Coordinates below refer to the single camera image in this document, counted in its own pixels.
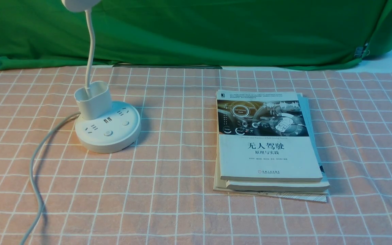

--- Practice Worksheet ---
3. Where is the green backdrop cloth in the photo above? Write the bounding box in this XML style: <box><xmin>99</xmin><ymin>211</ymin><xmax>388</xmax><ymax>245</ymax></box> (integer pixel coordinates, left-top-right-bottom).
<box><xmin>0</xmin><ymin>0</ymin><xmax>392</xmax><ymax>71</ymax></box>

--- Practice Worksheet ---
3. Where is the white lamp power cable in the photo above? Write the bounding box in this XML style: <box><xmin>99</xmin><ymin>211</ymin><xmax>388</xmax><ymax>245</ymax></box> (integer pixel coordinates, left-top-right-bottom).
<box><xmin>20</xmin><ymin>113</ymin><xmax>81</xmax><ymax>245</ymax></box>

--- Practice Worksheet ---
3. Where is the silver binder clip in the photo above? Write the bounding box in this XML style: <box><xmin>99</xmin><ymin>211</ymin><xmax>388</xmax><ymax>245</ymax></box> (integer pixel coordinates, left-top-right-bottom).
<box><xmin>354</xmin><ymin>44</ymin><xmax>370</xmax><ymax>59</ymax></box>

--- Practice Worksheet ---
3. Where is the pink checkered tablecloth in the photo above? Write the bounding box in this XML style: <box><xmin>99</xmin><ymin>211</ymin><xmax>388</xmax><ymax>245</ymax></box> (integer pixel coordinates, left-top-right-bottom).
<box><xmin>0</xmin><ymin>66</ymin><xmax>392</xmax><ymax>245</ymax></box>

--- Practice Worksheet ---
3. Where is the bottom paper booklet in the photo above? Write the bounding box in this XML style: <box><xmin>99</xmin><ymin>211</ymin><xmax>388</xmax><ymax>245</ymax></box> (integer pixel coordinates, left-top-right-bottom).
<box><xmin>213</xmin><ymin>96</ymin><xmax>329</xmax><ymax>203</ymax></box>

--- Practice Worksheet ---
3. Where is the white desk lamp with sockets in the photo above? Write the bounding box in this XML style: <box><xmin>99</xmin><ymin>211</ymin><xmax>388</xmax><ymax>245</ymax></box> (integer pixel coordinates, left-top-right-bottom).
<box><xmin>62</xmin><ymin>0</ymin><xmax>141</xmax><ymax>154</ymax></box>

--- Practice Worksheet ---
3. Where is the white self-driving textbook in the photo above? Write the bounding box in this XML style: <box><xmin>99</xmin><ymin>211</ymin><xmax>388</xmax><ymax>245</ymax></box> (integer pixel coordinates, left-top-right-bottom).
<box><xmin>216</xmin><ymin>90</ymin><xmax>323</xmax><ymax>182</ymax></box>

